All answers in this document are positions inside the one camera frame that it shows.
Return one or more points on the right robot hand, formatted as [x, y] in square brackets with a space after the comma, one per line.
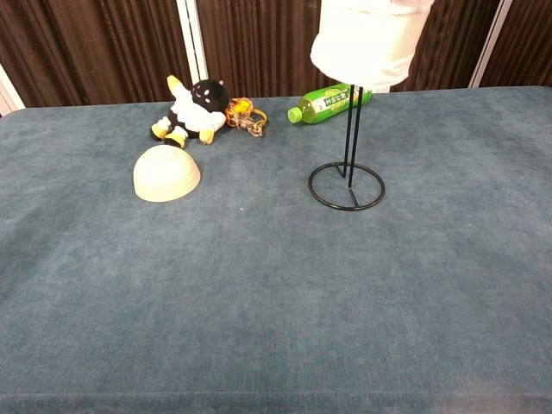
[414, 2]

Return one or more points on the white paper towel roll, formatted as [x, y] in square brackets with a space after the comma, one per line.
[362, 43]

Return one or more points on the brown pleated curtain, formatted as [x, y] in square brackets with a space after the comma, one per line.
[448, 43]
[86, 47]
[526, 43]
[259, 43]

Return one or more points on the green tea plastic bottle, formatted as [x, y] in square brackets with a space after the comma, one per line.
[319, 105]

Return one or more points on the black white plush toy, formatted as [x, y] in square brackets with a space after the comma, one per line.
[194, 113]

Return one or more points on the cream upturned bowl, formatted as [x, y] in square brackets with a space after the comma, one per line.
[166, 177]

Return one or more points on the blue grey tablecloth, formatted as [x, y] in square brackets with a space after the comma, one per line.
[259, 280]

